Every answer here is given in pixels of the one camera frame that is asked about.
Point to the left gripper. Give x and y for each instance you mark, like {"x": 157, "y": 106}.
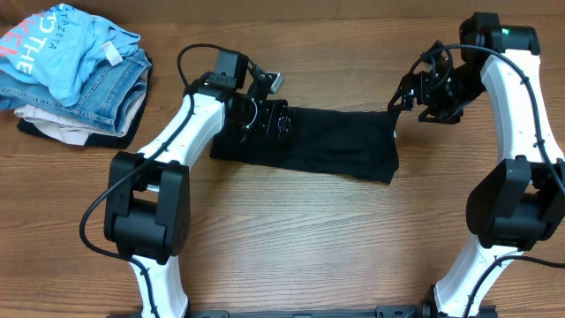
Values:
{"x": 265, "y": 124}

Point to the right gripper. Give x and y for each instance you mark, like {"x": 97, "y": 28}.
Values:
{"x": 424, "y": 81}

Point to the black t-shirt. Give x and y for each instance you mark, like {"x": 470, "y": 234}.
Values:
{"x": 356, "y": 144}

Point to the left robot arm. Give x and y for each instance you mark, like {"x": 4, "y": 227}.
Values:
{"x": 148, "y": 208}

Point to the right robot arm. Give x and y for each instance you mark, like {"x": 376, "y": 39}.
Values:
{"x": 521, "y": 201}

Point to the folded blue jeans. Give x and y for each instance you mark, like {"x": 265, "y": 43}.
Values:
{"x": 106, "y": 97}

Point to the folded black garment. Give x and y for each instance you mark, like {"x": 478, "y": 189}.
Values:
{"x": 115, "y": 91}

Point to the folded beige garment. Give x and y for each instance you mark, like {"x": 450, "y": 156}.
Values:
{"x": 57, "y": 126}

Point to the light blue printed t-shirt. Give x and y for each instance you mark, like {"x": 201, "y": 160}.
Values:
{"x": 60, "y": 48}

